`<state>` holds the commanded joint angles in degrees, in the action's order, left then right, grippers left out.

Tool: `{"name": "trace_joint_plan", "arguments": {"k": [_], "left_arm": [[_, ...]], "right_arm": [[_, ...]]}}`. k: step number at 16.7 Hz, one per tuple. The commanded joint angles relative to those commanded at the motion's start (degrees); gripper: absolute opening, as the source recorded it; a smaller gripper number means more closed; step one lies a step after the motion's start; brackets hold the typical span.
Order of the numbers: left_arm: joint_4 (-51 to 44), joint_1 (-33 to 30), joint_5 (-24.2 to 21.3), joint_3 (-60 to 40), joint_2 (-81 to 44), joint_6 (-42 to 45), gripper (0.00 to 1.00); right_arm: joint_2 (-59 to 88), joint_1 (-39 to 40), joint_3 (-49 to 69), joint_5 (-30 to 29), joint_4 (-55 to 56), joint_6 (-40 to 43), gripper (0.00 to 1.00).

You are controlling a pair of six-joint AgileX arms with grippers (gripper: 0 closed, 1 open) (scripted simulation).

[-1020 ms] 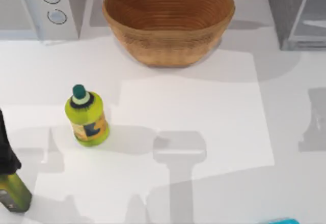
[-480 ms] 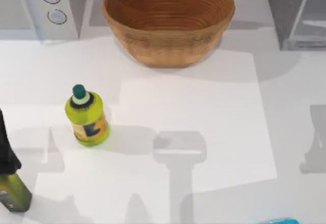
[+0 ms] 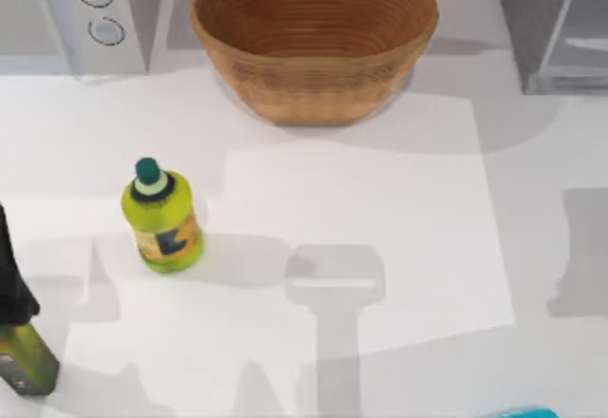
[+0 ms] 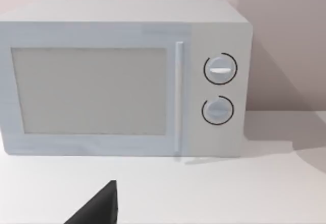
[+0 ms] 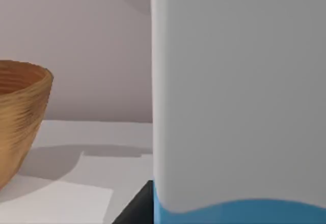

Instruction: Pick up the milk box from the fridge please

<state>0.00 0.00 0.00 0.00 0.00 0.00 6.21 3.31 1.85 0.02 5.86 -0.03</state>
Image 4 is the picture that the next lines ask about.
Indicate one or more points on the pale microwave oven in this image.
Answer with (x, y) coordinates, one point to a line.
(216, 35)

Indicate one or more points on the plain pale microwave knob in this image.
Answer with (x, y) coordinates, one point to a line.
(217, 110)

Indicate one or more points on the pale microwave door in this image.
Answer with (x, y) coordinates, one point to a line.
(89, 91)

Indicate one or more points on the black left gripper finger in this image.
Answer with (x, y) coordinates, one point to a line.
(102, 206)

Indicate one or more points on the microwave knob with white bar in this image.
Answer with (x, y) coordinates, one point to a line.
(220, 68)

